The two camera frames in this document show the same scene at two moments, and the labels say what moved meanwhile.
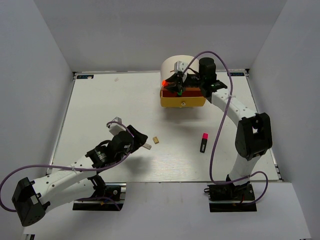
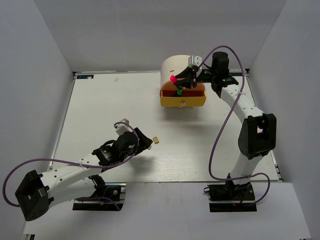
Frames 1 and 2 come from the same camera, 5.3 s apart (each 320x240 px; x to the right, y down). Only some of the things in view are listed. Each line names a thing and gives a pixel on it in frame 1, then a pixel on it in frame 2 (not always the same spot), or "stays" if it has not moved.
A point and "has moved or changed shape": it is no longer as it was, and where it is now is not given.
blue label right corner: (237, 74) stays
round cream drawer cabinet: (190, 97) stays
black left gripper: (139, 140) stays
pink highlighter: (203, 144) has moved or changed shape
